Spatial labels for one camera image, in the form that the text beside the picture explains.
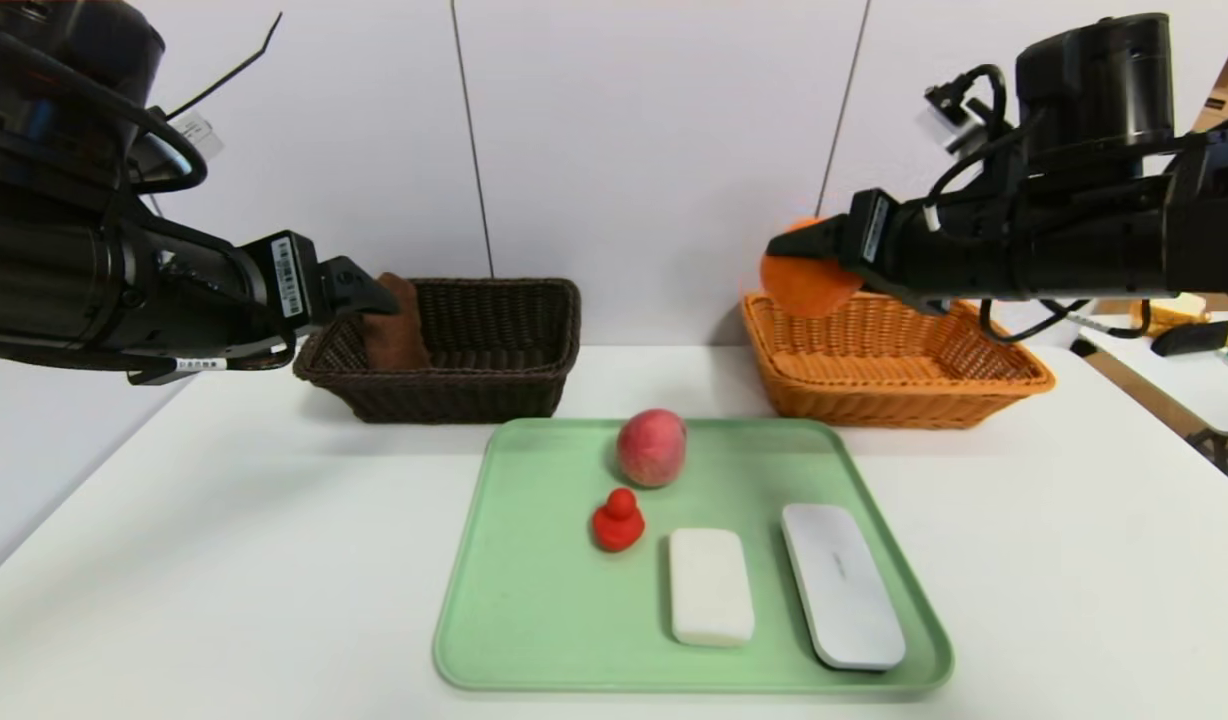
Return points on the red rubber duck toy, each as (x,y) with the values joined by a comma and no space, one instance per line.
(618,527)

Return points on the black oblong object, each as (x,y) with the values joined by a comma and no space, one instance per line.
(1189,340)

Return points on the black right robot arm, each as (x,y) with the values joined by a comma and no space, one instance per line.
(1094,240)

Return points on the orange wicker basket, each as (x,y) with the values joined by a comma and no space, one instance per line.
(874,390)

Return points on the dark brown wicker basket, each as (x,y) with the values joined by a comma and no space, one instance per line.
(494,395)

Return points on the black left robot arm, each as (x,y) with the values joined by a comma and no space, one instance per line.
(54,270)

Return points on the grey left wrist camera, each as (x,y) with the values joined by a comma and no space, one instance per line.
(196,135)

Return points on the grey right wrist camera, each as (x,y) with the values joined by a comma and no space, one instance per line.
(949,118)

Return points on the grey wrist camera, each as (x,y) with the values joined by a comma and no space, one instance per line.
(196,135)
(949,118)

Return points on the light green plastic tray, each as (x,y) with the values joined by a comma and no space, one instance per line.
(554,620)

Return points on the white soap bar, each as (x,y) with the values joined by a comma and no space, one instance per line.
(711,587)

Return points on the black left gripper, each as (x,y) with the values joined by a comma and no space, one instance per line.
(296,276)

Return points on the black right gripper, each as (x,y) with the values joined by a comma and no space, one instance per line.
(873,241)

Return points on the red pink peach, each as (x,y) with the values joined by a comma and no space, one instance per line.
(651,448)

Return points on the orange fruit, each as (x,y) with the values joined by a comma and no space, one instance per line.
(809,288)

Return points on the white oblong case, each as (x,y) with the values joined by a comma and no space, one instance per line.
(842,587)

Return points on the white side table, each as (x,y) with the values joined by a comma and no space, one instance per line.
(1189,390)

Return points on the brown towel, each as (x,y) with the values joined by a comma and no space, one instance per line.
(399,335)

